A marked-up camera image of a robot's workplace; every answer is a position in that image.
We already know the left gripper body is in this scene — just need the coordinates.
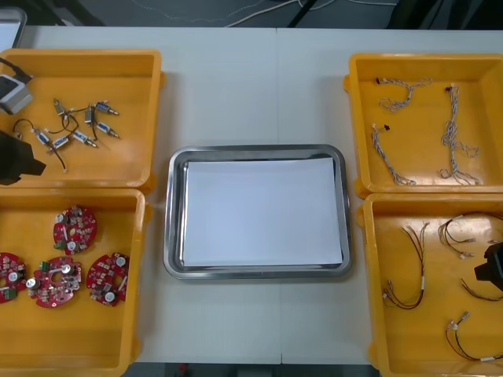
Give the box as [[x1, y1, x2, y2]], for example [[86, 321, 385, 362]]
[[0, 131, 36, 186]]

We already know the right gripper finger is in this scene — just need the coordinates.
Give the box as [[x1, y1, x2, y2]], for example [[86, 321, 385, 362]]
[[474, 262, 494, 283]]

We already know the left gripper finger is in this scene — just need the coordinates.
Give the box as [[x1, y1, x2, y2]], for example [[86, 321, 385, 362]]
[[29, 156, 47, 178]]

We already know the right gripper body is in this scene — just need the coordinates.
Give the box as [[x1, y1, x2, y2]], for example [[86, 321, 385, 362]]
[[483, 241, 503, 294]]

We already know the blue-label metal solenoid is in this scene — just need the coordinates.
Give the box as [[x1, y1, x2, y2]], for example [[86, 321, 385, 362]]
[[13, 119, 52, 145], [46, 135, 75, 154]]

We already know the red-black-green wire harness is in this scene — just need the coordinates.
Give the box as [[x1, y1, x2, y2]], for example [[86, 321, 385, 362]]
[[445, 310, 503, 363], [383, 222, 431, 312], [436, 210, 503, 261]]

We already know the round red circuit board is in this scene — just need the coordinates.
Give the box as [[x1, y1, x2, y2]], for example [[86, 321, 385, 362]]
[[0, 251, 28, 304], [86, 253, 130, 307], [26, 255, 84, 309], [53, 205, 98, 256]]

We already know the blue-white twisted wire harness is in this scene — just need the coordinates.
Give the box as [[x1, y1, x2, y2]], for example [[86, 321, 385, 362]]
[[371, 123, 417, 186], [373, 76, 435, 115], [439, 84, 483, 186]]

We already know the pile of metal solenoids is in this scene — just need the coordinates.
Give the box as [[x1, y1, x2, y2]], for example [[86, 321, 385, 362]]
[[13, 96, 121, 174]]

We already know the yellow-orange plastic bin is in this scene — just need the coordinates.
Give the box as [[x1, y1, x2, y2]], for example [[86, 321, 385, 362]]
[[0, 187, 153, 374], [343, 53, 503, 195], [0, 47, 167, 194], [355, 192, 503, 377]]

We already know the white paper sheet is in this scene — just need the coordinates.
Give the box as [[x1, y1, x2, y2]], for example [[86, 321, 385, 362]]
[[181, 156, 343, 268], [0, 23, 23, 48]]

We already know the small steel tray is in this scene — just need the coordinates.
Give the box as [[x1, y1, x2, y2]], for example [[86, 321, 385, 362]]
[[0, 7, 28, 50]]

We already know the black metal bar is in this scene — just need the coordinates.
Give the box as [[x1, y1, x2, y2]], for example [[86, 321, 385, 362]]
[[286, 0, 320, 28]]

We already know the red-black wire harness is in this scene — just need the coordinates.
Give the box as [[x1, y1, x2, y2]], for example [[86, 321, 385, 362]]
[[460, 277, 503, 302]]

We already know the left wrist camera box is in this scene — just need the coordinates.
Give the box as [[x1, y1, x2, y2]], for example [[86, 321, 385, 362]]
[[0, 74, 33, 116]]

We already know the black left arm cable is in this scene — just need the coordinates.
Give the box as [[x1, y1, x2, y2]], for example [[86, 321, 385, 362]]
[[0, 57, 33, 84]]

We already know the white floor cable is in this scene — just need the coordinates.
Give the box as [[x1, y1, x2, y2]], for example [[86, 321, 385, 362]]
[[226, 0, 303, 27]]

